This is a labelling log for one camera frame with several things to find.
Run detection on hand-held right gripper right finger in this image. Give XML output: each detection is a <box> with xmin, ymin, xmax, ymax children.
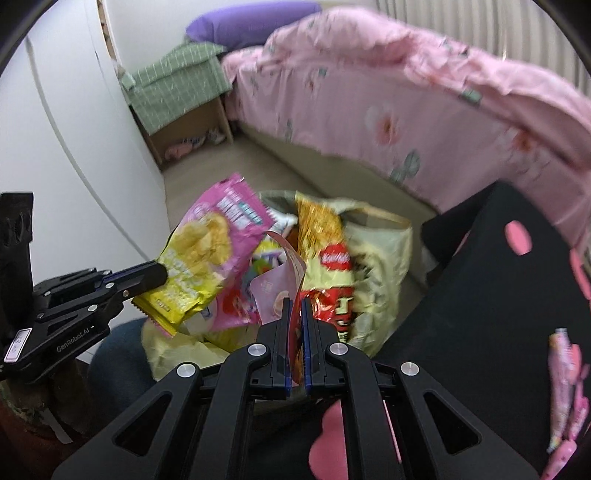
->
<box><xmin>299</xmin><ymin>298</ymin><xmax>541</xmax><ymax>480</ymax></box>

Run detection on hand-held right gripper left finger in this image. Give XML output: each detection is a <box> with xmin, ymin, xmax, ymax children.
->
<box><xmin>51</xmin><ymin>298</ymin><xmax>296</xmax><ymax>480</ymax></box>

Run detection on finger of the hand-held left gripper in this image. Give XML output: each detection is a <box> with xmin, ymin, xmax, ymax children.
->
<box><xmin>37</xmin><ymin>291</ymin><xmax>139</xmax><ymax>326</ymax></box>
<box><xmin>33</xmin><ymin>261</ymin><xmax>169</xmax><ymax>308</ymax></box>

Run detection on pink wrapper with red edge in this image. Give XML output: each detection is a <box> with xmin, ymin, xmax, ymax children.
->
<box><xmin>249</xmin><ymin>231</ymin><xmax>308</xmax><ymax>333</ymax></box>

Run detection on pink potato chips packet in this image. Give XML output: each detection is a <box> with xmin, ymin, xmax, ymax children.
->
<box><xmin>131</xmin><ymin>173</ymin><xmax>277</xmax><ymax>337</ymax></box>

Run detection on yellow plastic bag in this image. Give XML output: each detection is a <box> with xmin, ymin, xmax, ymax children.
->
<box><xmin>141</xmin><ymin>189</ymin><xmax>414</xmax><ymax>384</ymax></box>

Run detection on pink red packet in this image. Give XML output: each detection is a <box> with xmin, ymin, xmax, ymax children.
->
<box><xmin>215</xmin><ymin>272</ymin><xmax>262</xmax><ymax>330</ymax></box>

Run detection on person's leg in jeans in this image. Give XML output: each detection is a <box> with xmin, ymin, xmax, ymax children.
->
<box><xmin>88</xmin><ymin>318</ymin><xmax>158</xmax><ymax>409</ymax></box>

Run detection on colourful small packet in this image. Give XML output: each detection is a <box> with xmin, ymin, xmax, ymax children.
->
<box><xmin>252</xmin><ymin>240</ymin><xmax>289</xmax><ymax>278</ymax></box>

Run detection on red yellow snack packet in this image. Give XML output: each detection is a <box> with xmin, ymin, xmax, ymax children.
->
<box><xmin>294</xmin><ymin>191</ymin><xmax>358</xmax><ymax>344</ymax></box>

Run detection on pink slippers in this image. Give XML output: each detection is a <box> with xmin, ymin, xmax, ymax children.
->
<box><xmin>165</xmin><ymin>138</ymin><xmax>206</xmax><ymax>161</ymax></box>

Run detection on white wardrobe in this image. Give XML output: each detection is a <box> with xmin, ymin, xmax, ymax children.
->
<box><xmin>0</xmin><ymin>0</ymin><xmax>169</xmax><ymax>296</ymax></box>

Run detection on beige bed base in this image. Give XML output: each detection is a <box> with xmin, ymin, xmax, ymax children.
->
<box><xmin>235</xmin><ymin>122</ymin><xmax>439</xmax><ymax>217</ymax></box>

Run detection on black table with pink spots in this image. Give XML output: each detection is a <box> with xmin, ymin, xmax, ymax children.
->
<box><xmin>249</xmin><ymin>180</ymin><xmax>591</xmax><ymax>480</ymax></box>

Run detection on green checked cloth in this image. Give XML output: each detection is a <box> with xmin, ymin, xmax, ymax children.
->
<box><xmin>119</xmin><ymin>39</ymin><xmax>234</xmax><ymax>132</ymax></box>

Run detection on pink floral blanket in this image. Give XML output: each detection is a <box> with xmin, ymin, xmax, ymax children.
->
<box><xmin>222</xmin><ymin>7</ymin><xmax>591</xmax><ymax>259</ymax></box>

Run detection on pink white patterned wrapper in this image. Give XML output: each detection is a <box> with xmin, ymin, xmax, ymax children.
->
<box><xmin>547</xmin><ymin>328</ymin><xmax>585</xmax><ymax>455</ymax></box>

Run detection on purple pillow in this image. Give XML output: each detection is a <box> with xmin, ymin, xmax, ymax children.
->
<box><xmin>185</xmin><ymin>0</ymin><xmax>324</xmax><ymax>49</ymax></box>

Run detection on grey pleated curtain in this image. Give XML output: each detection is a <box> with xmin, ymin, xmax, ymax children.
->
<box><xmin>376</xmin><ymin>0</ymin><xmax>585</xmax><ymax>88</ymax></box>

